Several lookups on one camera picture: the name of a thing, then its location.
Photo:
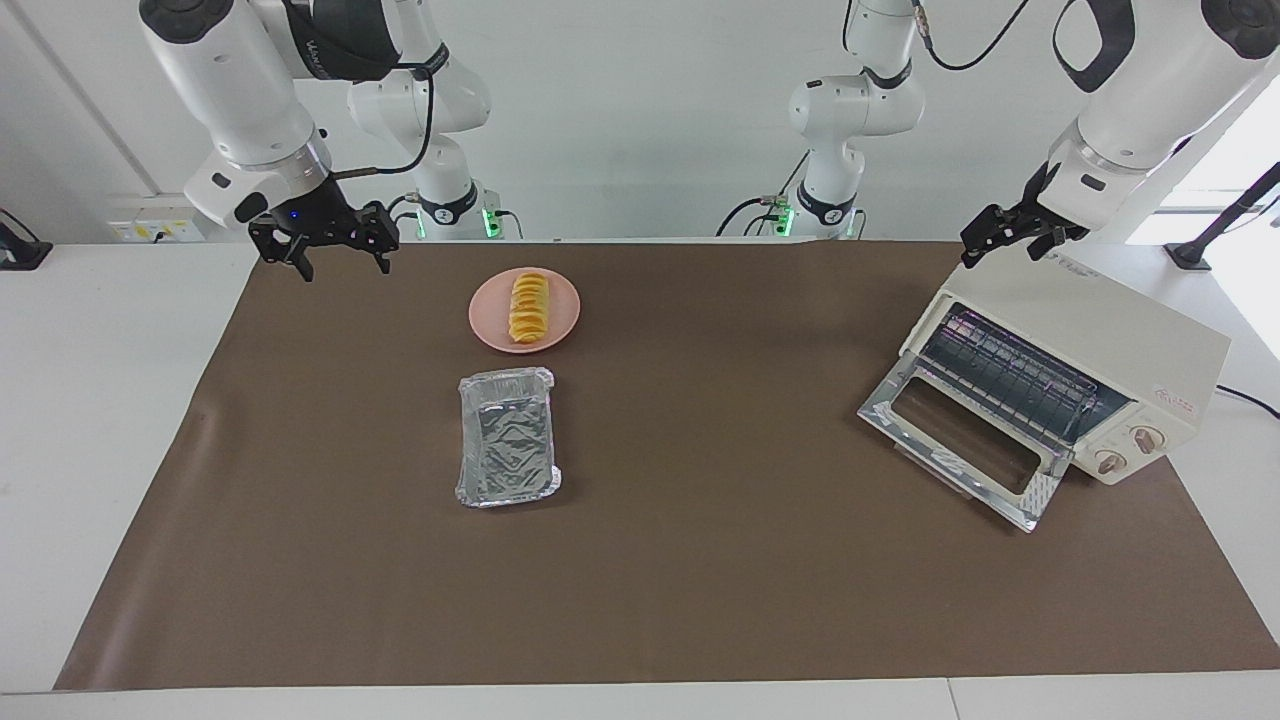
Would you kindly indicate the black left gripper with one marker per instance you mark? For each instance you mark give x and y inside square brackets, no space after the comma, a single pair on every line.
[1030,220]

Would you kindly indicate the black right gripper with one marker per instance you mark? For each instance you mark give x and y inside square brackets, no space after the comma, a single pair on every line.
[320,222]

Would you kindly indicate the golden ridged bread loaf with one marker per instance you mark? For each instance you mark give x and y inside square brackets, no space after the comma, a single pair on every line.
[529,308]

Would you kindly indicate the aluminium foil tray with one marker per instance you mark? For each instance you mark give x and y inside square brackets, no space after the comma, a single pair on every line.
[508,440]

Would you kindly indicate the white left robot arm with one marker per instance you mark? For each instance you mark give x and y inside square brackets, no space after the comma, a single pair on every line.
[1140,90]

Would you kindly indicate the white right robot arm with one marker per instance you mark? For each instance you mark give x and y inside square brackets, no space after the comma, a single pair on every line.
[230,80]

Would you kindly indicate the cream toaster oven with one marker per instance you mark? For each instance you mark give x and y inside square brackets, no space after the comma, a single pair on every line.
[1130,340]

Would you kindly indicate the glass oven door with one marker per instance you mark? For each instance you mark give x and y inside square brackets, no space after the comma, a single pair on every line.
[900,425]

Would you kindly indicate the oven control knob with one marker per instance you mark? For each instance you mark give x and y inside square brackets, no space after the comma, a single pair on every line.
[1146,439]
[1110,462]

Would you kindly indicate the pink round plate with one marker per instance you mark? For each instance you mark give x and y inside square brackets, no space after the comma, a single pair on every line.
[565,315]

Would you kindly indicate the brown table mat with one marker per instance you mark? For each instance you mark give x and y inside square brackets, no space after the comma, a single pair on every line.
[700,560]

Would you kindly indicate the white wall socket strip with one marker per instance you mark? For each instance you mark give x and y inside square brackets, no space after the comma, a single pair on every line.
[150,220]

